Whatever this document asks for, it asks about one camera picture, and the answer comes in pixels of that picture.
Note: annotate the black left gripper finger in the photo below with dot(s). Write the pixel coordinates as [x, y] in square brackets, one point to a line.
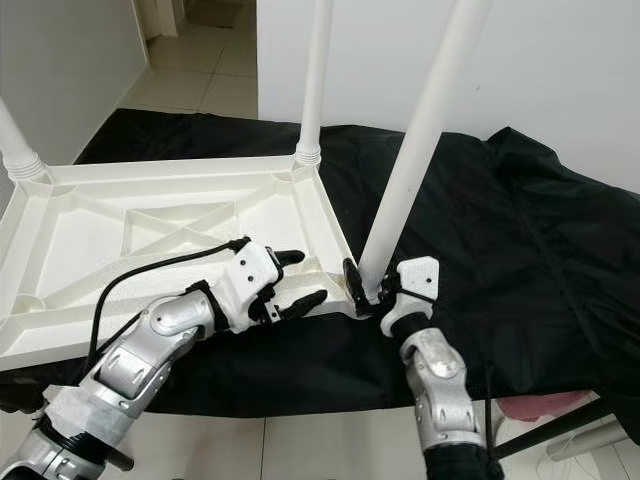
[288, 256]
[303, 302]

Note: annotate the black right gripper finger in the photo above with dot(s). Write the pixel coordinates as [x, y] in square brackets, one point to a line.
[355, 285]

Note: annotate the white plastic table leg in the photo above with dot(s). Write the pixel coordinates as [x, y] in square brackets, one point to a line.
[20, 150]
[315, 80]
[425, 120]

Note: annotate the white plastic children table top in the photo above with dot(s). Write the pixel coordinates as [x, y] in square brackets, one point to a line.
[80, 235]

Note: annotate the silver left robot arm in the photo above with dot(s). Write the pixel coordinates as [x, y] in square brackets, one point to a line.
[140, 360]

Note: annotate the black shiny table cloth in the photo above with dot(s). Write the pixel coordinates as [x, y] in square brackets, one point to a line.
[550, 230]

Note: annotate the pink cloth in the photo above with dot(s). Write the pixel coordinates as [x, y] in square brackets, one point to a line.
[550, 405]

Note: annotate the black metal table leg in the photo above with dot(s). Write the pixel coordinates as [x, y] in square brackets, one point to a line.
[565, 428]
[118, 461]

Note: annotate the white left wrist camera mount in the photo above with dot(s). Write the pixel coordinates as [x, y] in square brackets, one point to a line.
[253, 272]

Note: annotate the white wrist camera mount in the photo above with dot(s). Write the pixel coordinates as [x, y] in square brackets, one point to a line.
[253, 272]
[420, 274]

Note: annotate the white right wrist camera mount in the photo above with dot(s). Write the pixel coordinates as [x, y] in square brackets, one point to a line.
[420, 274]

